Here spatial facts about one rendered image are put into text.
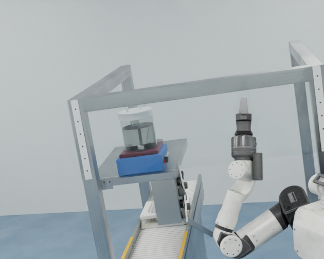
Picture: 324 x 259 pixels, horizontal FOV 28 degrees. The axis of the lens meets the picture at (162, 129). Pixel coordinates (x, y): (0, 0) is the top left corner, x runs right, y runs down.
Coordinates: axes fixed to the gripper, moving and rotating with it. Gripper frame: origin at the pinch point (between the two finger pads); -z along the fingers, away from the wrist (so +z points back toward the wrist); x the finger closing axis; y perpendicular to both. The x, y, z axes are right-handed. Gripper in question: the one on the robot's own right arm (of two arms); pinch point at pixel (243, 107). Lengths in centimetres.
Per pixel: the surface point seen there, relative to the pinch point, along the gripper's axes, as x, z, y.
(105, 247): -46, 51, 59
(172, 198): -44, 30, 30
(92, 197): -38, 30, 63
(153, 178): -41, 21, 38
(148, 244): -88, 49, 46
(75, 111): -23, -4, 68
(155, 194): -44, 28, 37
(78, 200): -435, 6, 172
